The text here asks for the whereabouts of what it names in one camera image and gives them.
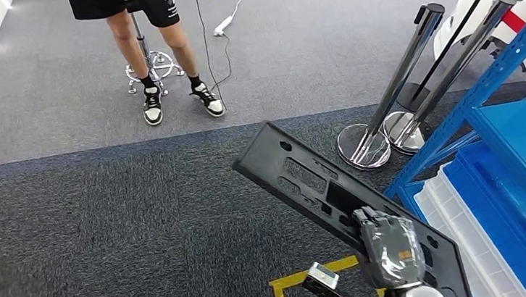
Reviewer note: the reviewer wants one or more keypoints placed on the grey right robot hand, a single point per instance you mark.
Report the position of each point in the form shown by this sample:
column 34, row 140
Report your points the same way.
column 392, row 256

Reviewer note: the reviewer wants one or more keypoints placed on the black plastic panel part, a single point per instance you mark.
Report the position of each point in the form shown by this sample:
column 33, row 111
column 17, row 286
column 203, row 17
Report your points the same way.
column 281, row 163

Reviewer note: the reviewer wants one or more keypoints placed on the blue steel shelf rack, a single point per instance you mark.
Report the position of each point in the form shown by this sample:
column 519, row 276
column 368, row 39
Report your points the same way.
column 525, row 129

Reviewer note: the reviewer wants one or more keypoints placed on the white plastic tray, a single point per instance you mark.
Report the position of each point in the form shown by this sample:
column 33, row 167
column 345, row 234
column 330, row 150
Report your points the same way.
column 487, row 246
column 467, row 254

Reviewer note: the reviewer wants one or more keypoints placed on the blue plastic tray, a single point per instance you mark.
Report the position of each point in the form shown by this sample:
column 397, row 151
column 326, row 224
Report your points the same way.
column 502, row 214

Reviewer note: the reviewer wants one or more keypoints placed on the white car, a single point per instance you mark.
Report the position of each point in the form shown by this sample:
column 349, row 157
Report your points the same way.
column 450, row 33

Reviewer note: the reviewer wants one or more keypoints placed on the white power strip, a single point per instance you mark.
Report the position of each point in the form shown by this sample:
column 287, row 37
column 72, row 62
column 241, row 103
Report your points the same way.
column 223, row 25

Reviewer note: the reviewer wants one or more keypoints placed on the yellow floor tape frame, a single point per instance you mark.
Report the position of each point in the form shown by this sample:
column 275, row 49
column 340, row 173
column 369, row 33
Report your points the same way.
column 282, row 294

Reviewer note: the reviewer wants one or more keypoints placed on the thin black stanchion post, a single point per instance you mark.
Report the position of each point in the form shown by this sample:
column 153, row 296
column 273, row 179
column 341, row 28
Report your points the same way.
column 417, row 102

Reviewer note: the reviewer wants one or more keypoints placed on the chrome stanchion post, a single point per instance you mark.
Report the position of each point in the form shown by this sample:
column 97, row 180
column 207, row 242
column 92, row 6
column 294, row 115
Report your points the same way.
column 459, row 60
column 402, row 74

